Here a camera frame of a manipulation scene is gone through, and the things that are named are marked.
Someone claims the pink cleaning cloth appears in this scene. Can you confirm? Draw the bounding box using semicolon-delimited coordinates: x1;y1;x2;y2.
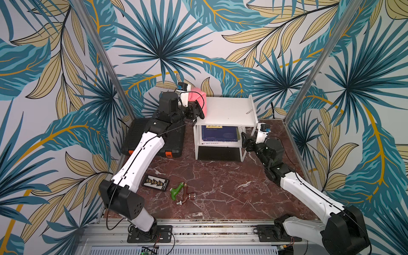
188;87;207;118

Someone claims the white two-tier bookshelf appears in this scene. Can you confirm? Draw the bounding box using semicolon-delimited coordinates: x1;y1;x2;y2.
193;95;258;162

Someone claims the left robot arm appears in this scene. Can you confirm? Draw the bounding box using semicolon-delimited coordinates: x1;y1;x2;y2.
99;88;207;234

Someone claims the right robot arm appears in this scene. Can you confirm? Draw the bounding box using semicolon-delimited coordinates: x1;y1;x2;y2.
241;131;372;255

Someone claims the black plastic tool case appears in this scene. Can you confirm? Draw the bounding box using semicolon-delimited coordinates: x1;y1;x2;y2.
120;118;186;158

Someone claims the dark blue book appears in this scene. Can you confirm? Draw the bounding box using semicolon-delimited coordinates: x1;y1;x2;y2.
201;126;239;142

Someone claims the red copper pipe fitting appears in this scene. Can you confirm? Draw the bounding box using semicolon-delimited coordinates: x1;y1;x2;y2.
176;186;197;205

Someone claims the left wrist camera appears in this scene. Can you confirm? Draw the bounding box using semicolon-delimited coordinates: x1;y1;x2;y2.
175;82;192;107

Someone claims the green handled tool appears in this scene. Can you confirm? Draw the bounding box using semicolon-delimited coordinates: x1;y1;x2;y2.
170;182;184;201

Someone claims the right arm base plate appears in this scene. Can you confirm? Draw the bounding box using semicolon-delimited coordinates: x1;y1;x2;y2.
253;225;302;243

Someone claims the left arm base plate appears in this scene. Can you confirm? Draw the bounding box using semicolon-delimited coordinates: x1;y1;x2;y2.
127;225;174;243

